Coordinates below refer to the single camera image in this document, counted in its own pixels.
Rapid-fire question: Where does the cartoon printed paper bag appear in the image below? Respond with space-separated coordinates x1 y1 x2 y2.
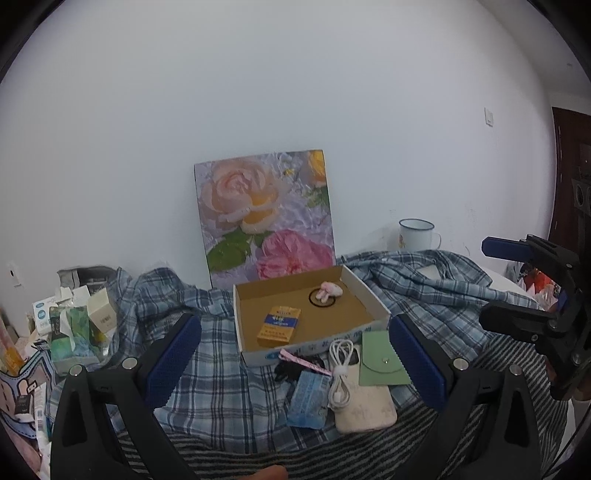
1 351 56 440

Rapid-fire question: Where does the white enamel mug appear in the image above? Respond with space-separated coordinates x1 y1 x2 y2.
399 218 442 252

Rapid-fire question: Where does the black hair scrunchie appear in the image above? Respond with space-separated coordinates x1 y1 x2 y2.
273 356 325 382

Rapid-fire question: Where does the white wall switch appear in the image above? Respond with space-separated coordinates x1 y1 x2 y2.
484 108 494 127

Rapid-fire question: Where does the blue tissue packet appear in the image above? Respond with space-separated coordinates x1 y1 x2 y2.
287 371 331 430

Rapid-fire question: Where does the cream small carton box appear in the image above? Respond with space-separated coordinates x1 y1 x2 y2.
86 288 117 346

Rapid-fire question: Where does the yellow blue cigarette pack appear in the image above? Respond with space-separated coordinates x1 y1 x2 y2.
256 306 301 348

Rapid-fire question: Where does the white wall socket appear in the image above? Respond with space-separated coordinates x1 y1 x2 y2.
7 262 22 287

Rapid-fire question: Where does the pink plush hair tie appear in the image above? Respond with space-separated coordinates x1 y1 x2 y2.
307 280 345 307

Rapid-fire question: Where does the blue plaid shirt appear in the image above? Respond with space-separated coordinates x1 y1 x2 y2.
98 249 541 455

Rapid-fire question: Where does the open cardboard box tray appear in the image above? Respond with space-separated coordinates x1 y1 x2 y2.
232 266 391 367

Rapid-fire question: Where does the green snap pouch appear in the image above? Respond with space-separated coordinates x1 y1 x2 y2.
359 330 412 387

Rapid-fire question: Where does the white blue medicine box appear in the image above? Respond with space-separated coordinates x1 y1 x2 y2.
32 296 56 336

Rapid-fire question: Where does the white usb cable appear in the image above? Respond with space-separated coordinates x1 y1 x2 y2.
327 338 363 410

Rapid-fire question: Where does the rose flower painting canvas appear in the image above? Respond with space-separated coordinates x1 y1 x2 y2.
193 149 335 289

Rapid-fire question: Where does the grey storage bin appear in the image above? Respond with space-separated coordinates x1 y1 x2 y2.
57 265 116 294

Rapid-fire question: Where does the dark wooden door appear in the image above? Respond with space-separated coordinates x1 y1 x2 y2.
549 107 591 256

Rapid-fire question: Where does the beige phone case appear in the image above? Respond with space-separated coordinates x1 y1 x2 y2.
329 345 398 435

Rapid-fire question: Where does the striped grey blanket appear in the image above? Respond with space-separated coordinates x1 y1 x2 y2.
110 329 571 480

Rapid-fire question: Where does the pink hair clip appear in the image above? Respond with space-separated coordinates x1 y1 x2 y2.
279 349 332 377

